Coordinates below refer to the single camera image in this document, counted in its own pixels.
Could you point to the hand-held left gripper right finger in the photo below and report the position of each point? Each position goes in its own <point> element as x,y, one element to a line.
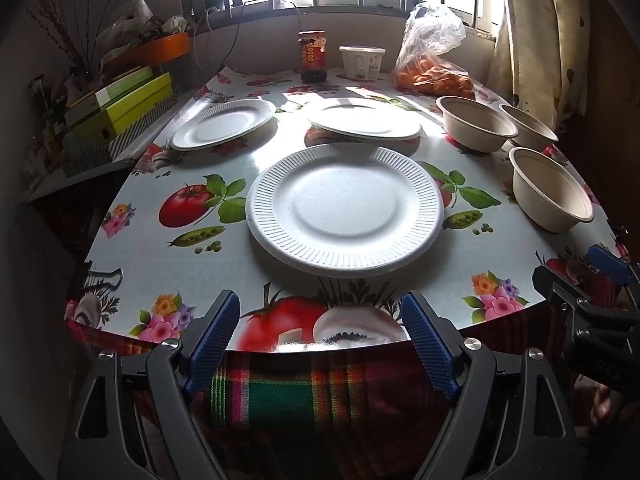
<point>425,340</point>

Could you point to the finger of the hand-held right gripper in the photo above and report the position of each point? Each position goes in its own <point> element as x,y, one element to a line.
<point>609,262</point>
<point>557,290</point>

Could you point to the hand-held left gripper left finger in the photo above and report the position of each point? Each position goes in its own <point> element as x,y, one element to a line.
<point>215,340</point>

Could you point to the beige paper bowl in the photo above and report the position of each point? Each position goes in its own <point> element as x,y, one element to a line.
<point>537,132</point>
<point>550,190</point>
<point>475,125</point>

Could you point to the white paper plate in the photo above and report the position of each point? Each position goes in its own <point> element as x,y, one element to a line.
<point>220,125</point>
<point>345,210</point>
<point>360,120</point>

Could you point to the person's right hand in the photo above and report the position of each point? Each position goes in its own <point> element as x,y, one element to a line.
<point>602,407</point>

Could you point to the red plaid blanket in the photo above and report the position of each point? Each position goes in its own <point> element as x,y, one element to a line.
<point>300,390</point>

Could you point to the vegetable print tablecloth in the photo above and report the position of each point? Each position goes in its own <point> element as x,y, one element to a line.
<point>150,260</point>

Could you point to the black binder clip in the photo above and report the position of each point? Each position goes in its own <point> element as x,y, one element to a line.
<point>102,277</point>

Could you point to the grey side shelf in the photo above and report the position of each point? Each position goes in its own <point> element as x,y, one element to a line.
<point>75,182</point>

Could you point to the cream dotted curtain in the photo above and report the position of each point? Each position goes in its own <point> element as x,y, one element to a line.
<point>540,35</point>

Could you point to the plastic bag of oranges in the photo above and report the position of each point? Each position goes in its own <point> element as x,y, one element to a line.
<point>435,77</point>

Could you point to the lime green box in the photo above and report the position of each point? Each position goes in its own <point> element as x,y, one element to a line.
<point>135,107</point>

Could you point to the white and green box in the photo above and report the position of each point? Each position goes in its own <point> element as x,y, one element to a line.
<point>120,87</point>

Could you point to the white plastic tub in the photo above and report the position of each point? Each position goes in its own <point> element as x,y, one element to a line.
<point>362,62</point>

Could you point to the red label sauce jar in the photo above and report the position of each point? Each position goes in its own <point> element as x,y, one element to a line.
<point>312,57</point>

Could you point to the crumpled plastic bag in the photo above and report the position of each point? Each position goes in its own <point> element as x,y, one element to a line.
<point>127,22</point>

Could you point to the dried branches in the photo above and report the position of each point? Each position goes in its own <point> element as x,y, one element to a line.
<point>75,35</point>

